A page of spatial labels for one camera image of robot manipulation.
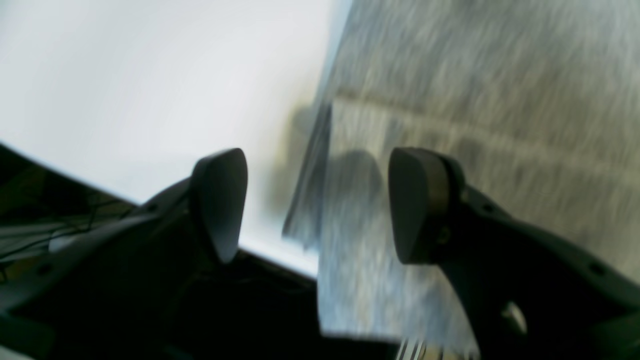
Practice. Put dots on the grey T-shirt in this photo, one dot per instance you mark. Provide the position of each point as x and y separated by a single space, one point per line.
538 100

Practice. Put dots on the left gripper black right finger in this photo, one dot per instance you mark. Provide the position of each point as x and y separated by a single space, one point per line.
527 293

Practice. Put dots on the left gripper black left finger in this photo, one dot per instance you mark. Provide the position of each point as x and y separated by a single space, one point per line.
113 293

